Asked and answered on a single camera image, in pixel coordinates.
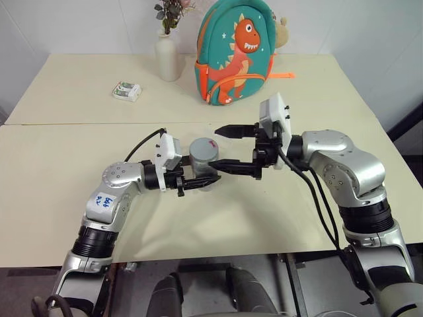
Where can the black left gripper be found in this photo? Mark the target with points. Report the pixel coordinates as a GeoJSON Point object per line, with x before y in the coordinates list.
{"type": "Point", "coordinates": [173, 181]}

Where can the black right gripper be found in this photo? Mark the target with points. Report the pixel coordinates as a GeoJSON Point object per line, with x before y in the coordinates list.
{"type": "Point", "coordinates": [266, 155]}

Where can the grey cylindrical can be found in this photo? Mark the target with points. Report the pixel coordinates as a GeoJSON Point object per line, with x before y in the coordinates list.
{"type": "Point", "coordinates": [200, 168]}

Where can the gray jar lid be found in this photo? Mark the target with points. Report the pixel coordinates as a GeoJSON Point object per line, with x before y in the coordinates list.
{"type": "Point", "coordinates": [204, 149]}

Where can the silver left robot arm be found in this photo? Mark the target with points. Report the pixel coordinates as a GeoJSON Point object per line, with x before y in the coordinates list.
{"type": "Point", "coordinates": [115, 175]}

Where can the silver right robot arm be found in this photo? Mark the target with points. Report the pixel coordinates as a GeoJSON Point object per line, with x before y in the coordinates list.
{"type": "Point", "coordinates": [347, 158]}

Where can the small white green box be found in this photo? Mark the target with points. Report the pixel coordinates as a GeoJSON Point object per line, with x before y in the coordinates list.
{"type": "Point", "coordinates": [127, 91]}

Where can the teal dinosaur backpack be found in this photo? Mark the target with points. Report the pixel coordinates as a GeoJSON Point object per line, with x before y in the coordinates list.
{"type": "Point", "coordinates": [231, 62]}

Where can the white ceramic vase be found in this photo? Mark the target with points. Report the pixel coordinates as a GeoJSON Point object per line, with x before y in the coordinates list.
{"type": "Point", "coordinates": [167, 56]}

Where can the dark rounded shape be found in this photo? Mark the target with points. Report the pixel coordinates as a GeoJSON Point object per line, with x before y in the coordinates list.
{"type": "Point", "coordinates": [249, 292]}
{"type": "Point", "coordinates": [169, 295]}

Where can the beige plush toy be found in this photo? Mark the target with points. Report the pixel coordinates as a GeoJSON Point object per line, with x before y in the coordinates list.
{"type": "Point", "coordinates": [283, 31]}

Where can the dried flower bouquet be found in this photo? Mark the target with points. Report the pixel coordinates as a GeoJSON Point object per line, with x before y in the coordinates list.
{"type": "Point", "coordinates": [169, 14]}

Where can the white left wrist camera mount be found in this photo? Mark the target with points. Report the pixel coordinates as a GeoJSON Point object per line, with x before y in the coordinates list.
{"type": "Point", "coordinates": [165, 148]}

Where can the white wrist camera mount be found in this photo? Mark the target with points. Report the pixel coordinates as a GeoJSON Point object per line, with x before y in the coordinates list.
{"type": "Point", "coordinates": [165, 148]}
{"type": "Point", "coordinates": [276, 112]}

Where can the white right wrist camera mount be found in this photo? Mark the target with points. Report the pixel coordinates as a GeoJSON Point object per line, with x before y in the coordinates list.
{"type": "Point", "coordinates": [276, 112]}

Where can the black metal table frame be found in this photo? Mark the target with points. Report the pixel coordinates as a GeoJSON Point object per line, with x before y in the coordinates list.
{"type": "Point", "coordinates": [295, 287]}

